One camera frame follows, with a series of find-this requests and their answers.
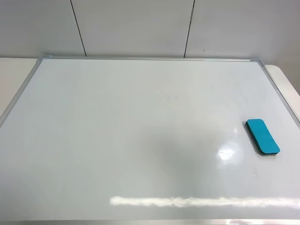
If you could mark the blue whiteboard eraser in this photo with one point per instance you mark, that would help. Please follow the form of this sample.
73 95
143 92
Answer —
262 138

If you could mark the white whiteboard with aluminium frame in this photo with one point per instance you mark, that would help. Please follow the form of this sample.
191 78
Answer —
147 139

